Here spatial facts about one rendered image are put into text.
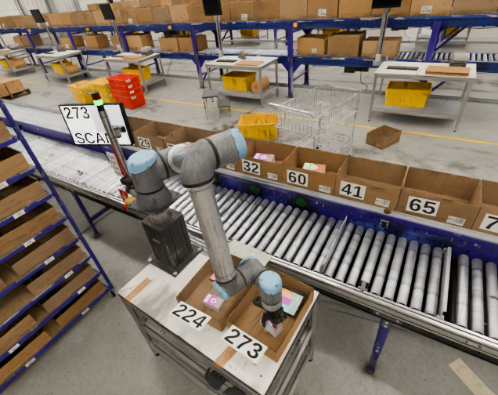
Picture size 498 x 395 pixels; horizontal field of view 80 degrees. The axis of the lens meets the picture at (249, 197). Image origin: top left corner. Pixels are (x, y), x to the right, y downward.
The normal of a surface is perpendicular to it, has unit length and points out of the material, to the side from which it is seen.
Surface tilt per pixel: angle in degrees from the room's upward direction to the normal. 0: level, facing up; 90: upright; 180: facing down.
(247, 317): 1
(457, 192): 89
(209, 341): 0
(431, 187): 89
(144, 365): 0
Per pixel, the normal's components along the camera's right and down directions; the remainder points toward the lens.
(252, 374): -0.09, -0.80
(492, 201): -0.51, 0.55
